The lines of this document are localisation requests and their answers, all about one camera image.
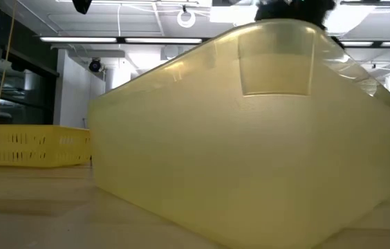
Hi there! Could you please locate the white coiled cable ring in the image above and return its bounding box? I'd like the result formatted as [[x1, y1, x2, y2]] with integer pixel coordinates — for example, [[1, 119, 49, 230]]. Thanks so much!
[[176, 8, 196, 29]]

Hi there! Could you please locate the small yellow slotted basket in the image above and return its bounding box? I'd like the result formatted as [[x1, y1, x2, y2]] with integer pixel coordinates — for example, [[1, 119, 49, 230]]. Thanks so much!
[[0, 124, 93, 169]]

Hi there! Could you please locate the black track light rail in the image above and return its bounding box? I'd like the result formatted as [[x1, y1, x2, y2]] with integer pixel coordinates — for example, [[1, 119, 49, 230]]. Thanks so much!
[[340, 0, 390, 15]]

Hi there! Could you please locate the black dome security camera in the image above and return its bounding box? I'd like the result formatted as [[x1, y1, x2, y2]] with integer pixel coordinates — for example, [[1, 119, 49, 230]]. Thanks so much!
[[88, 57, 103, 73]]

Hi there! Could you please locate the large translucent yellow bin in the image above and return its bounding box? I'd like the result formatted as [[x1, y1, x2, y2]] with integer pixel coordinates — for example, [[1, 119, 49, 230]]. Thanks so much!
[[87, 19, 390, 249]]

